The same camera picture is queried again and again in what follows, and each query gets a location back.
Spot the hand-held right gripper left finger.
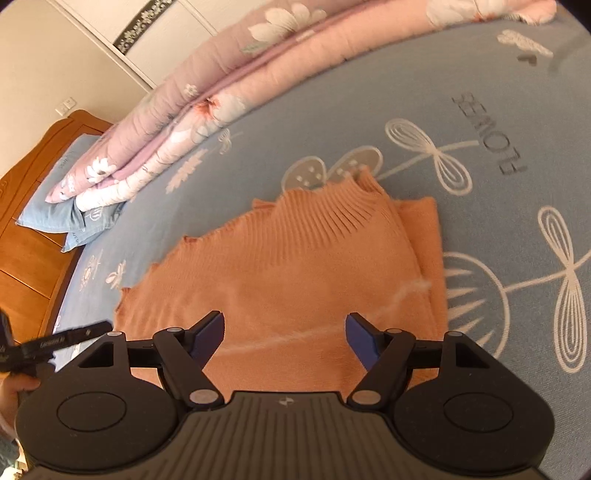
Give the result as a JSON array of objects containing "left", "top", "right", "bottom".
[{"left": 78, "top": 310, "right": 227, "bottom": 409}]

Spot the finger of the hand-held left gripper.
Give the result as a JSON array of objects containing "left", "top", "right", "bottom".
[{"left": 14, "top": 322, "right": 114, "bottom": 371}]

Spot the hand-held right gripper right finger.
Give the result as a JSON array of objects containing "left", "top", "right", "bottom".
[{"left": 346, "top": 311, "right": 492, "bottom": 409}]

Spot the orange striped knit sweater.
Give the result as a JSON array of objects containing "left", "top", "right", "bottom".
[{"left": 113, "top": 166, "right": 448, "bottom": 398}]

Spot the person's left hand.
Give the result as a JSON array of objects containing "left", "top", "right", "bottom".
[{"left": 0, "top": 375, "right": 42, "bottom": 432}]

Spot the wooden headboard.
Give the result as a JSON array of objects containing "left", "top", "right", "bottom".
[{"left": 0, "top": 110, "right": 114, "bottom": 342}]

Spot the blue floral bed sheet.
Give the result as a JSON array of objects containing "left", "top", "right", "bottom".
[{"left": 51, "top": 7, "right": 591, "bottom": 416}]

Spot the pink floral quilt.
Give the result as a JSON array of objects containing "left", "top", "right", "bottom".
[{"left": 45, "top": 0, "right": 559, "bottom": 210}]

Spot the white wardrobe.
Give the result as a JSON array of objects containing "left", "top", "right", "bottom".
[{"left": 60, "top": 0, "right": 222, "bottom": 90}]

